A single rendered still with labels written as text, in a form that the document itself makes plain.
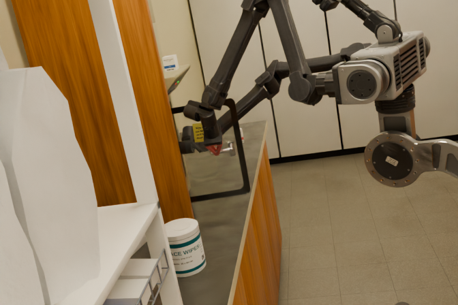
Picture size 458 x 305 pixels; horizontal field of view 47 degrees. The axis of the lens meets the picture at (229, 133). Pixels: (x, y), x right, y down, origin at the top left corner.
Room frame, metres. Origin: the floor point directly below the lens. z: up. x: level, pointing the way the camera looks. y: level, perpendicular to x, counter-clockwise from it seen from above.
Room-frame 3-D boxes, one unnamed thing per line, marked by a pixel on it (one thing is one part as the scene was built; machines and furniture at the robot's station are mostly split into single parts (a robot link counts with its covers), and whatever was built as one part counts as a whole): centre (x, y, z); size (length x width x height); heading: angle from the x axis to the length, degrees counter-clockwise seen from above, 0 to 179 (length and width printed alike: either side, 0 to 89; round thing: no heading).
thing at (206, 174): (2.00, 0.11, 1.19); 0.30 x 0.01 x 0.40; 86
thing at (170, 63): (2.20, 0.18, 1.54); 0.05 x 0.05 x 0.06; 80
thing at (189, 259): (1.58, 0.22, 1.01); 0.13 x 0.13 x 0.15
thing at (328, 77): (1.63, -0.35, 1.45); 0.09 x 0.08 x 0.12; 144
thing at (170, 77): (2.15, 0.19, 1.46); 0.32 x 0.12 x 0.10; 170
